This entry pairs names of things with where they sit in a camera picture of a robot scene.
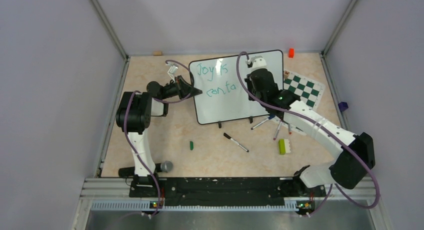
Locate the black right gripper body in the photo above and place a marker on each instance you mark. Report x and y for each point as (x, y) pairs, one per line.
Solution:
(250, 86)

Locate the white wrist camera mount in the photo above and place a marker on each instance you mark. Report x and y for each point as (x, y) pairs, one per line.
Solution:
(255, 63)
(172, 70)

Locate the small wooden block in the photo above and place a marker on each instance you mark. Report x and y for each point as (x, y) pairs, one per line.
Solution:
(157, 53)

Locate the aluminium frame rail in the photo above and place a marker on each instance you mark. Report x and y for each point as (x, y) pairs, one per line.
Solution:
(112, 193)

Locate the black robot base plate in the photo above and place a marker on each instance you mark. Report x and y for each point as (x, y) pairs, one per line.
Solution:
(226, 191)

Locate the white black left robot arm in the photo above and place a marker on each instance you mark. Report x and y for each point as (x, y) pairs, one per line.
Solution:
(134, 115)

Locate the orange toy block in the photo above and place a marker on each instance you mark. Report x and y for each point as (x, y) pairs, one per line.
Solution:
(291, 52)

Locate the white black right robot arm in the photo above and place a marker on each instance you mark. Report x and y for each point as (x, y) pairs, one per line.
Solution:
(352, 154)

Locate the wooden chess cube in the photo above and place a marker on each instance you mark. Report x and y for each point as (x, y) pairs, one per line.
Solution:
(286, 74)

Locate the green white chess mat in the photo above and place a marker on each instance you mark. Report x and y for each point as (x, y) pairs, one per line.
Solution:
(309, 90)

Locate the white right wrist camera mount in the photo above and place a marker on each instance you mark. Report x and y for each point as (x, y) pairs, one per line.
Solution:
(255, 63)

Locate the black capped marker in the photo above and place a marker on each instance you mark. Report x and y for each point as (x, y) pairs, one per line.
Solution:
(235, 142)

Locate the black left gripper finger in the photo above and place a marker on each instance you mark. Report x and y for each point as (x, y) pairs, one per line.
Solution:
(184, 85)
(191, 93)

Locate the purple toy block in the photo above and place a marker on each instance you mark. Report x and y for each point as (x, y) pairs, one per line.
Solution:
(343, 106)

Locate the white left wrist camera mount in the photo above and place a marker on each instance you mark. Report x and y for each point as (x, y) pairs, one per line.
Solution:
(172, 70)

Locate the lime green toy brick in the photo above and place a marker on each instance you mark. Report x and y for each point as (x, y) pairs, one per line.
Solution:
(284, 146)

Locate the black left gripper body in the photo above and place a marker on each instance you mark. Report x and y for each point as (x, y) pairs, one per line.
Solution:
(177, 90)

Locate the white whiteboard black frame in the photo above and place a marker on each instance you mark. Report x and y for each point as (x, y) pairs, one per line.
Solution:
(223, 98)

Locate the blue capped marker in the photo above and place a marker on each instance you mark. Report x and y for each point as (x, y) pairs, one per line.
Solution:
(263, 121)

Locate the grey black microphone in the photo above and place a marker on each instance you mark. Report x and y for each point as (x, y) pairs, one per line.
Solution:
(139, 170)

